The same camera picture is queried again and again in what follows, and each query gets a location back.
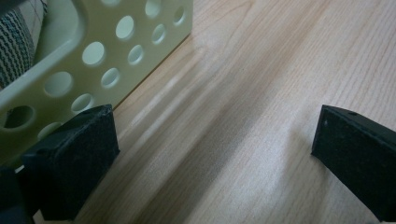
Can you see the pale green perforated plastic basket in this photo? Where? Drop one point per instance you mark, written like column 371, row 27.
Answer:
column 46, row 62

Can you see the grey white plaid shirt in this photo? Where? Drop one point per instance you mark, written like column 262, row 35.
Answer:
column 15, row 46

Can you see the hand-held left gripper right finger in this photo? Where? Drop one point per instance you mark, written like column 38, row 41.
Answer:
column 358, row 155

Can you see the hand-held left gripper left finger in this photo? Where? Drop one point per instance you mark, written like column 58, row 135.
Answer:
column 71, row 168

